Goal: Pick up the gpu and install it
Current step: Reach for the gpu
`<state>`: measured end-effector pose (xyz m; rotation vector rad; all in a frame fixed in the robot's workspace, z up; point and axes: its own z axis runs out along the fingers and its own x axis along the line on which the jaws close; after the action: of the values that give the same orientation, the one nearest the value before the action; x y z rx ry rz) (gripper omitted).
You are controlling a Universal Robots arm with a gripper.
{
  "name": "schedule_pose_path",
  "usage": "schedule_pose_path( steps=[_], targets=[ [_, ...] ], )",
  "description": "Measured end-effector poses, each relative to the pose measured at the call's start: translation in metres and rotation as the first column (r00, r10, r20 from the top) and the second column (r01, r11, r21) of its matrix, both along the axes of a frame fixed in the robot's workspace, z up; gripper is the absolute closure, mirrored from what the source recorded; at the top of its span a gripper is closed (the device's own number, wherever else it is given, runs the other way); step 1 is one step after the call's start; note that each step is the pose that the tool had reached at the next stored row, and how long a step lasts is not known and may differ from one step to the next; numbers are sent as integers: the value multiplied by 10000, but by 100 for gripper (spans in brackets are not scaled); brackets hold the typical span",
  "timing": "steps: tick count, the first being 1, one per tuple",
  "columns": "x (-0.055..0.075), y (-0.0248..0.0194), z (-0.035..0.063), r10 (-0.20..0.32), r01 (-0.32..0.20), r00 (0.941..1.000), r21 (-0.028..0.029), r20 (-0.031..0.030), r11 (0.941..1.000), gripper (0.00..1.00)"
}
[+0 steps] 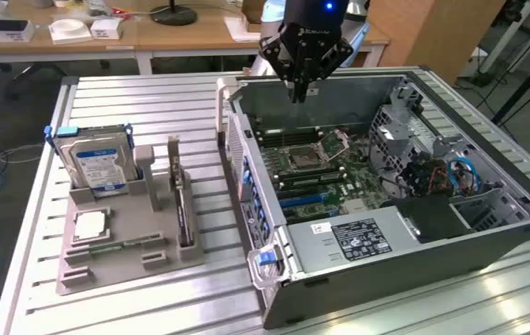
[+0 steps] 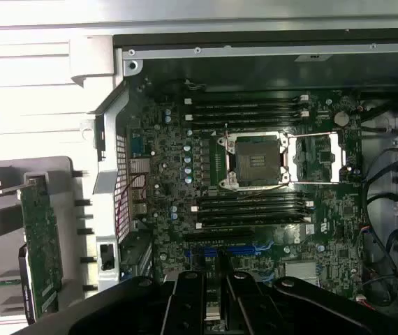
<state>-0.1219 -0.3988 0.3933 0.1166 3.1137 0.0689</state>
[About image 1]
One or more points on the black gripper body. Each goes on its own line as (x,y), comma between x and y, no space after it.
(312,42)

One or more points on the graphics card with metal bracket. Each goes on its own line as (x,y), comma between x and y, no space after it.
(184,209)

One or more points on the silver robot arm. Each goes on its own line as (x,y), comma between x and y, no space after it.
(357,33)

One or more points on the white paper stack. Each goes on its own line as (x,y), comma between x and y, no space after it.
(242,33)

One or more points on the brown cardboard box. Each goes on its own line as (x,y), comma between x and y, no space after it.
(252,10)

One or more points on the wooden cabinet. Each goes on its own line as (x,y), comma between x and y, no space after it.
(432,35)

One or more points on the socket locking lever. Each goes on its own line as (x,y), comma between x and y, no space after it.
(283,137)

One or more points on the black lamp base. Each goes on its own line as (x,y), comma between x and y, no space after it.
(175,15)

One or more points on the metal socket cover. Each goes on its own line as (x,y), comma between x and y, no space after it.
(335,143)

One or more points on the perforated metal disk bay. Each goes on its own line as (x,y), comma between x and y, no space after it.
(395,139)

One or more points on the white floor box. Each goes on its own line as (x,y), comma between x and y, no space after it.
(473,63)

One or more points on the CPU socket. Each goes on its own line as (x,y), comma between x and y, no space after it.
(304,157)

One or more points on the green motherboard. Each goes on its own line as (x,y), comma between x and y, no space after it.
(353,164)

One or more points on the RAM stick with white label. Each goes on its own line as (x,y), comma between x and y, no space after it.
(316,178)

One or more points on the small white labelled box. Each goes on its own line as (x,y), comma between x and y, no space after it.
(106,29)

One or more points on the blue expansion slot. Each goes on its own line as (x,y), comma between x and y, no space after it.
(303,200)

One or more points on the white box with round insert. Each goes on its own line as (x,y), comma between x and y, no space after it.
(70,33)

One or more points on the wooden desk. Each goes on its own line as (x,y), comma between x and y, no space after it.
(28,47)

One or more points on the black office chair base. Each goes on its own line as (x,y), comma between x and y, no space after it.
(28,71)

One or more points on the gray power supply unit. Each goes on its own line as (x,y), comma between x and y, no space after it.
(312,251)

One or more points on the gray parts rack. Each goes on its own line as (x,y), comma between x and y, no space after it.
(126,216)

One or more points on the white box with black top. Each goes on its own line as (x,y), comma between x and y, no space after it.
(11,35)

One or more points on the blue case latch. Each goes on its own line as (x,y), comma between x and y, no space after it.
(266,259)

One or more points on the silver CPU chip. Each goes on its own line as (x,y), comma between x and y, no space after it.
(91,225)

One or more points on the green RAM stick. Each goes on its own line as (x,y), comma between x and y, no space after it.
(107,248)

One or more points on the open dark PC case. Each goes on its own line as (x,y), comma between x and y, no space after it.
(385,286)

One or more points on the hard disk in blue bracket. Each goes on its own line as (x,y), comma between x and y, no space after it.
(100,164)

